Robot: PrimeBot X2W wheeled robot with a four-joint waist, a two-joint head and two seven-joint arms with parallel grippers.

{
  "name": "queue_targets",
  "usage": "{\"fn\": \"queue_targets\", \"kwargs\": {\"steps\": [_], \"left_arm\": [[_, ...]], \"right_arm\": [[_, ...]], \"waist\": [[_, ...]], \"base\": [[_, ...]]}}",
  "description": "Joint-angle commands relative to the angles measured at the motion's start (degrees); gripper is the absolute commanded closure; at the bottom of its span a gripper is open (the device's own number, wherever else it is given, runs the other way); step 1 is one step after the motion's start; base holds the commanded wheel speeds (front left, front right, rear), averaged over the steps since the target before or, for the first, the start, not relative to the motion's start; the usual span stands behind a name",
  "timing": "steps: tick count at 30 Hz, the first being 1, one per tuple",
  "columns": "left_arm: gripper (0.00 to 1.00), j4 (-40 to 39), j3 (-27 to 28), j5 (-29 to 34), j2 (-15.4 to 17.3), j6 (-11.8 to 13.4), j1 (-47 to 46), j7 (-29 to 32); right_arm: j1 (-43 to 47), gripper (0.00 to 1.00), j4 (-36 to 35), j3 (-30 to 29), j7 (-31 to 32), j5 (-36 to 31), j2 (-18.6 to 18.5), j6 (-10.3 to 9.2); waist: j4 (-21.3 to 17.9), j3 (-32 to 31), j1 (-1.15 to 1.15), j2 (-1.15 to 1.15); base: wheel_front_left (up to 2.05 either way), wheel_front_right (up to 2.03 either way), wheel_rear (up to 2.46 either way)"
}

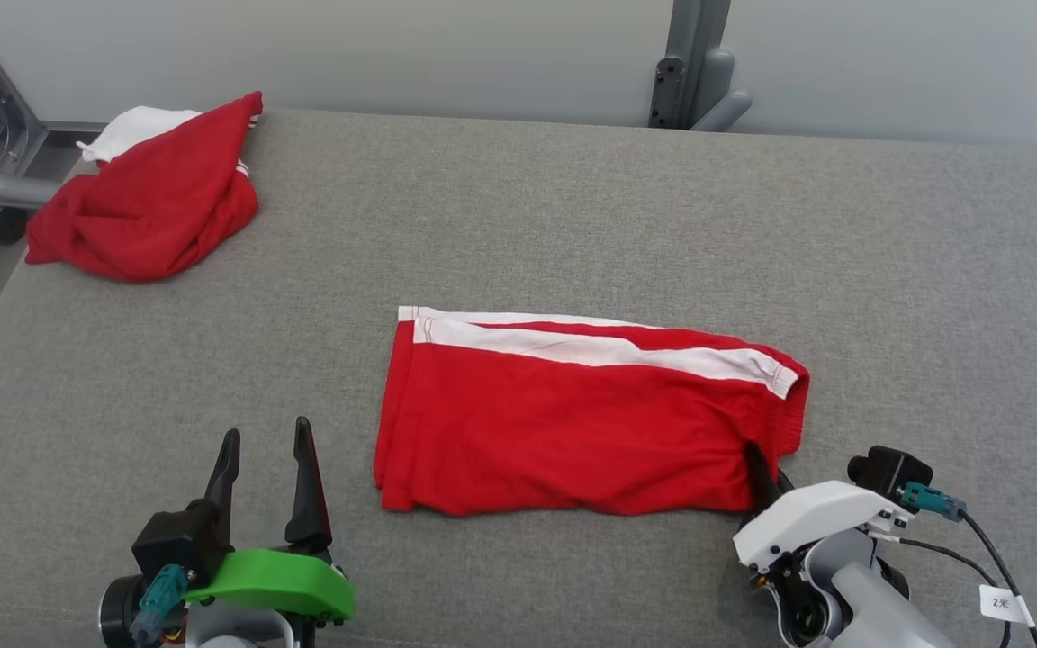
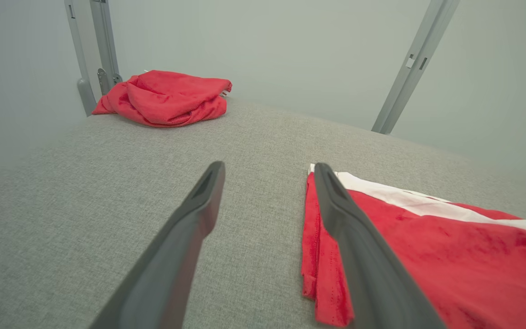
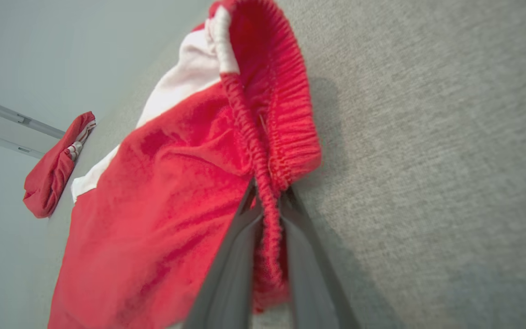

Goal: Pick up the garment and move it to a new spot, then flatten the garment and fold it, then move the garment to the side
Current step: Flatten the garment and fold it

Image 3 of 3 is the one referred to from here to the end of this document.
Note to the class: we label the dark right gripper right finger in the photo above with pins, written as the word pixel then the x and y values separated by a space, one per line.
pixel 311 278

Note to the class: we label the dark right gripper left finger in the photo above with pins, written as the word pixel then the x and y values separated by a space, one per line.
pixel 231 278

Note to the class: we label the grey wall rail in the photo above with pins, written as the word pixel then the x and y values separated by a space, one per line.
pixel 2 123

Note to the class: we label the red white t-shirt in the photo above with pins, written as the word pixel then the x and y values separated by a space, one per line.
pixel 46 183

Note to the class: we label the red shorts white trim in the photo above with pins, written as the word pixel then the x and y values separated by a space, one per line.
pixel 162 210

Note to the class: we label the grey fabric sofa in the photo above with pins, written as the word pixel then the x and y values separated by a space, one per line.
pixel 427 160

